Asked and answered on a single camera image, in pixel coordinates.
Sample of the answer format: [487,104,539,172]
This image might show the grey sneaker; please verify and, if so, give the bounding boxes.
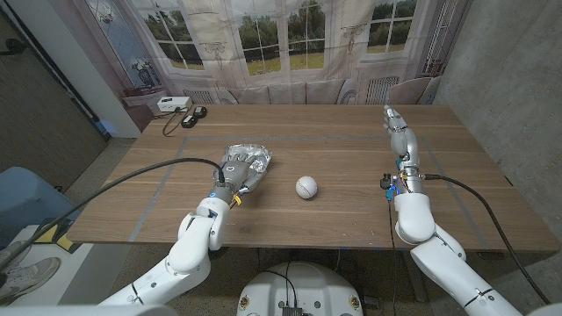
[0,256,62,304]
[0,240,32,267]

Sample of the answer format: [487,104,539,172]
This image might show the yellow and black pedal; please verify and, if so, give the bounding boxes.
[34,218,83,255]

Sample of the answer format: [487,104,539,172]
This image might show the black door handle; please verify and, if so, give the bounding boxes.
[0,38,27,57]

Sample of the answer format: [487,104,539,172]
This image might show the white ball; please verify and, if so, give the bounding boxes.
[295,176,319,200]

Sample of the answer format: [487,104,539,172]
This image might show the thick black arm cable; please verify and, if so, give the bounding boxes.
[423,174,552,305]
[0,156,226,271]

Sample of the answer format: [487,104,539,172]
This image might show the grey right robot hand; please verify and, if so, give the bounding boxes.
[382,104,425,198]

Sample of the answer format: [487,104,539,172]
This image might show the black power strip cable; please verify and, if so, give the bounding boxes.
[152,106,190,137]

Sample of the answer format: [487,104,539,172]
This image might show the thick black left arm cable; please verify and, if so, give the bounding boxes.
[0,156,226,271]

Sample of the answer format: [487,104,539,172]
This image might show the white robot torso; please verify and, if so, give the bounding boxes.
[236,262,364,316]

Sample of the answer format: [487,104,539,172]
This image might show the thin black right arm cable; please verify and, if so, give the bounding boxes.
[385,199,399,316]

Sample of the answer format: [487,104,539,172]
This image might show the printed window backdrop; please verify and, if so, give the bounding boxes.
[47,0,473,106]

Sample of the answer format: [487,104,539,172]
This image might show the crinkled aluminum foil sheet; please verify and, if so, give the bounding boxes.
[221,143,273,194]

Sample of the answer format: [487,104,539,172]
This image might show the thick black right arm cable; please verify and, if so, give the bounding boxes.
[423,174,552,305]

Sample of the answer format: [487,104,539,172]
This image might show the blue chair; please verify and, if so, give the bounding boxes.
[0,165,83,249]

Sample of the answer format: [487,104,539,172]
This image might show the white floor platform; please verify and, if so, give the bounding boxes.
[0,224,96,308]

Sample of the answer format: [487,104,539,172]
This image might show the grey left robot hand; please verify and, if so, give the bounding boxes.
[213,149,261,205]

